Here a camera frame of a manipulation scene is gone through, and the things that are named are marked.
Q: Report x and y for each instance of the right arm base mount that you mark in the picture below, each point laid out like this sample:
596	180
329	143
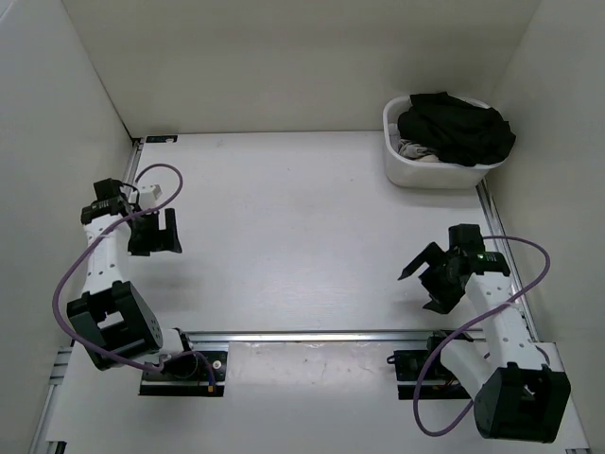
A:
439	383

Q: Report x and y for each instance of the front aluminium rail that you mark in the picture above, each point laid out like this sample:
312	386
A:
310	336

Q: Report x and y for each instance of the grey garment in basket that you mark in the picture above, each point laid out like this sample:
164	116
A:
409	149

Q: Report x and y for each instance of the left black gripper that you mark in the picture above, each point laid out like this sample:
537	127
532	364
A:
161	239

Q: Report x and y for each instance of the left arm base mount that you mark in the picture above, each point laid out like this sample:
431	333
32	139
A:
191	376

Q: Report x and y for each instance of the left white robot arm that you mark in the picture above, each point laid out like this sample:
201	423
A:
111	313

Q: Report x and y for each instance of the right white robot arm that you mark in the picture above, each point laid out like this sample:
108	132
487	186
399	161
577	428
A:
514	393

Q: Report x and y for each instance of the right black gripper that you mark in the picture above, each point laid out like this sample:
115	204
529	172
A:
442	300

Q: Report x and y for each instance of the left aluminium rail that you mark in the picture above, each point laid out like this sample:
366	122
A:
133	161

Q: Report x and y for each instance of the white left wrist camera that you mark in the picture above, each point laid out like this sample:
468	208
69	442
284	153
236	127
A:
149	191

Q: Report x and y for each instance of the black trousers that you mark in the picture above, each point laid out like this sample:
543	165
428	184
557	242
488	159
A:
459	132

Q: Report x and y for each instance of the black label sticker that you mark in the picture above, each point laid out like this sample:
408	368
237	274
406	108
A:
161	139

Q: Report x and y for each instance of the white laundry basket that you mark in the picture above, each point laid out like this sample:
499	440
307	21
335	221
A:
417	174

